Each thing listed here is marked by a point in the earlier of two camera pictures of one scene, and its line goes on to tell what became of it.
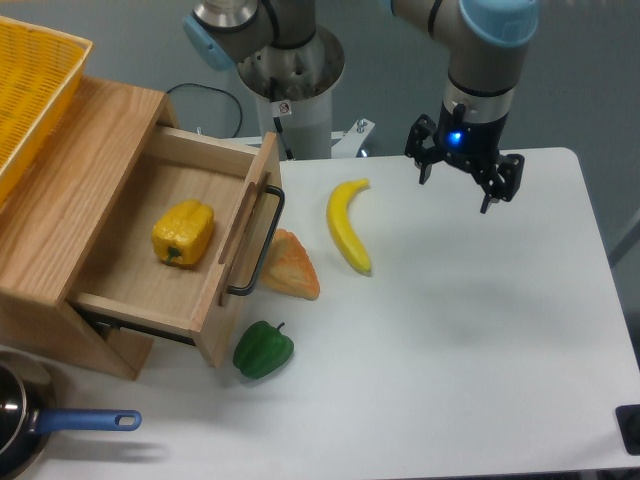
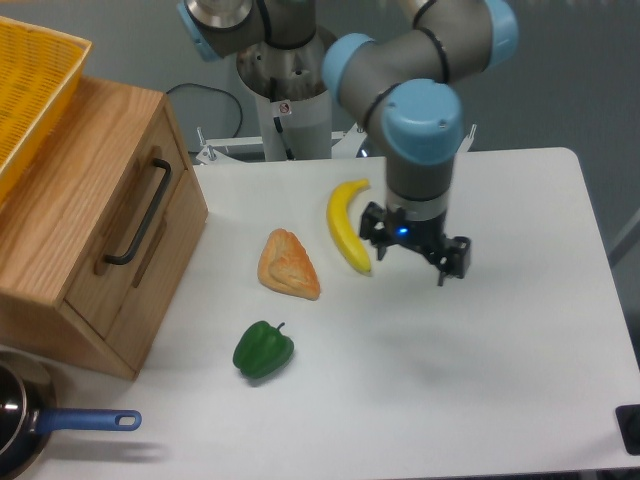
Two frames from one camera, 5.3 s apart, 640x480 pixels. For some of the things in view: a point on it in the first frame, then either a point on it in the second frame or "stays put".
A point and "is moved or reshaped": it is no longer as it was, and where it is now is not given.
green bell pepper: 262,349 stays put
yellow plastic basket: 40,71 stays put
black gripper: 474,145 -> 450,256
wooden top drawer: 240,182 is moved or reshaped
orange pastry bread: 288,269 stays put
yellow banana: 338,219 stays put
